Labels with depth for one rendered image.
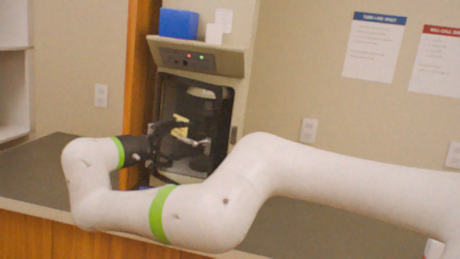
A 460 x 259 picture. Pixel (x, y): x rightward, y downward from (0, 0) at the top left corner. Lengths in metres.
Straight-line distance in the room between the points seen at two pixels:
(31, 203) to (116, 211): 0.58
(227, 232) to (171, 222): 0.11
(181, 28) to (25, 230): 0.86
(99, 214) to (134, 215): 0.15
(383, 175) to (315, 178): 0.11
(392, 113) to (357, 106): 0.15
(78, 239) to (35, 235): 0.16
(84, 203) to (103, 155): 0.12
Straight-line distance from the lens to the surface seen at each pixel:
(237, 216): 0.62
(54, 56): 2.09
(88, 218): 0.94
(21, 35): 2.19
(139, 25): 1.31
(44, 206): 1.35
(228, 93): 1.36
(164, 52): 1.26
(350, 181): 0.65
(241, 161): 0.68
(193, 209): 0.62
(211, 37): 1.20
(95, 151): 0.96
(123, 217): 0.81
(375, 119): 1.74
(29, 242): 1.49
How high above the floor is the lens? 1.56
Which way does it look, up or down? 15 degrees down
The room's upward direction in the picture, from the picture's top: 7 degrees clockwise
